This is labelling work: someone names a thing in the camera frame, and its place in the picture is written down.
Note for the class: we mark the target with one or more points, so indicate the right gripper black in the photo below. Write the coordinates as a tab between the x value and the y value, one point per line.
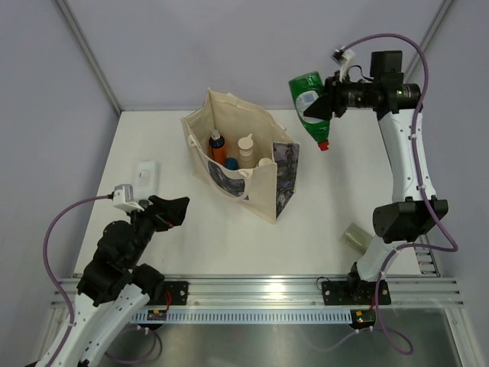
333	101

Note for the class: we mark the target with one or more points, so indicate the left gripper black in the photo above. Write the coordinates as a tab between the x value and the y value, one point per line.
166	213

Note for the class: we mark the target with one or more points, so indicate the orange blue spray bottle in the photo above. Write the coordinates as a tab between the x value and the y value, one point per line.
217	147

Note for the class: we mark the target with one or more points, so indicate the beige pump bottle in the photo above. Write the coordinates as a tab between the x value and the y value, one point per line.
246	158

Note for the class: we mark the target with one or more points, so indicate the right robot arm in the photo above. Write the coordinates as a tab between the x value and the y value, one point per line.
415	207

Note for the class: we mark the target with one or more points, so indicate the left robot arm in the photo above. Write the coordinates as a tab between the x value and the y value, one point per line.
114	285

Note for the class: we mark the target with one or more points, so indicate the beige canvas tote bag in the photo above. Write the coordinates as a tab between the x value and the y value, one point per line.
263	189

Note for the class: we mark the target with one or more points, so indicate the white bottle black cap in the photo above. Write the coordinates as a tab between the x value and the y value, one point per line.
146	175

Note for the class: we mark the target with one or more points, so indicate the lying green bottle beige cap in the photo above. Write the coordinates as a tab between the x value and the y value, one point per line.
357	237

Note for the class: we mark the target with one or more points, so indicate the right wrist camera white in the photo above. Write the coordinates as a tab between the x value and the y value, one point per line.
344	57

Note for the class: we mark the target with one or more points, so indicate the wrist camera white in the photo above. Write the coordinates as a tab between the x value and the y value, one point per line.
344	57
123	199

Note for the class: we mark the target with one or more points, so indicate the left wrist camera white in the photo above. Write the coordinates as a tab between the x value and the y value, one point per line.
123	199

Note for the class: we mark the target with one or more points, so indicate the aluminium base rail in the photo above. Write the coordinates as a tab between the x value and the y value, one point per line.
303	291

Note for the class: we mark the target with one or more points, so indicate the white slotted cable duct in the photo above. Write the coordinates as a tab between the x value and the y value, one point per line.
257	316

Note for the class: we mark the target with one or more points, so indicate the left aluminium frame post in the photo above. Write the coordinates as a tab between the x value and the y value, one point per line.
74	28

